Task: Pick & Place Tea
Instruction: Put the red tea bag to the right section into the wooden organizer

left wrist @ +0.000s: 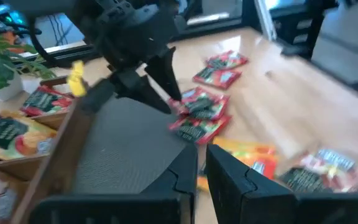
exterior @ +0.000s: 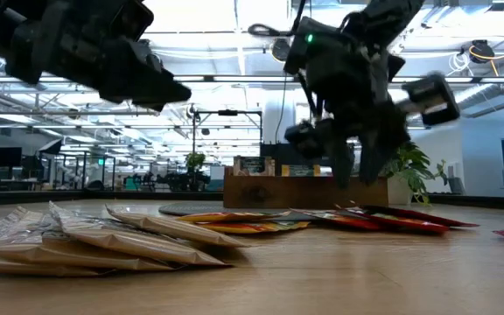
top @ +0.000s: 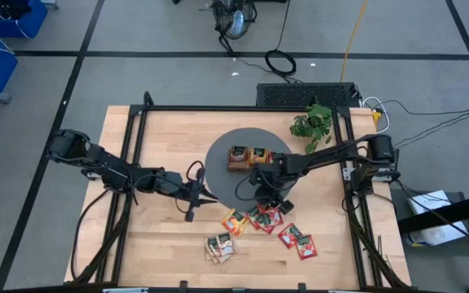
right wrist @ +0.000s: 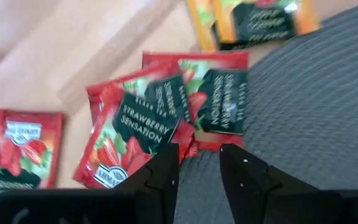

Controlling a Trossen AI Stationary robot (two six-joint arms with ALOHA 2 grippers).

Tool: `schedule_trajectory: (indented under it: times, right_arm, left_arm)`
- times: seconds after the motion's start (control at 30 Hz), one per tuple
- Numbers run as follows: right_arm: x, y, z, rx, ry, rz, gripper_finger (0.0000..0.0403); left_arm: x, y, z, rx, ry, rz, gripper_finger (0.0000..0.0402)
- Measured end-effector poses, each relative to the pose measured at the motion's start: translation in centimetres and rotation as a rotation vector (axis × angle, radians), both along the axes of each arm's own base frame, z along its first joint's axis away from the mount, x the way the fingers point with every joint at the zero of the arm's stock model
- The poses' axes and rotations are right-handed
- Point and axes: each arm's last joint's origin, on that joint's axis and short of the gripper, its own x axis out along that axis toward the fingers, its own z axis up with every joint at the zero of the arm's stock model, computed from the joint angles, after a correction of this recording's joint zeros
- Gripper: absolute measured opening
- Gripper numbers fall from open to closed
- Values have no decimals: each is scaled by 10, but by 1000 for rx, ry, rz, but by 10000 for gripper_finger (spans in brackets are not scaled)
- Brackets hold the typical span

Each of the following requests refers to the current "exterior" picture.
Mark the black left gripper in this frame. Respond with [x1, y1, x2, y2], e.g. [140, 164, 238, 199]
[4, 0, 192, 113]

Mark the potted green plant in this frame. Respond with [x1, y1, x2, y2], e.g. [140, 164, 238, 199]
[381, 140, 449, 207]

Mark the wooden three-compartment tray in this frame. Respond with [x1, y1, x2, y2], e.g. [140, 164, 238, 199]
[223, 167, 389, 209]

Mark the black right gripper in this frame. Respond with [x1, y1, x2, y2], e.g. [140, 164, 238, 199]
[284, 47, 461, 190]

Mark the distant green plant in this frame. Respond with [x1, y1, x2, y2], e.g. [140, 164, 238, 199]
[185, 151, 207, 174]

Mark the computer monitor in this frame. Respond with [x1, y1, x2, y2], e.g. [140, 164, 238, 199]
[0, 146, 23, 168]

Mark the black studio lamp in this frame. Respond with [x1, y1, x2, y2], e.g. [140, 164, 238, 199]
[38, 138, 64, 155]

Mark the grey round woven placemat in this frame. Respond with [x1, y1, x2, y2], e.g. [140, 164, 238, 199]
[158, 200, 393, 218]

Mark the black gantry frame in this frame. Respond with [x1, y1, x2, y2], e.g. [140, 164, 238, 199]
[192, 108, 264, 155]

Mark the black ceiling cable reel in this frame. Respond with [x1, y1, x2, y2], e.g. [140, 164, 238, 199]
[468, 38, 497, 65]
[271, 38, 292, 62]

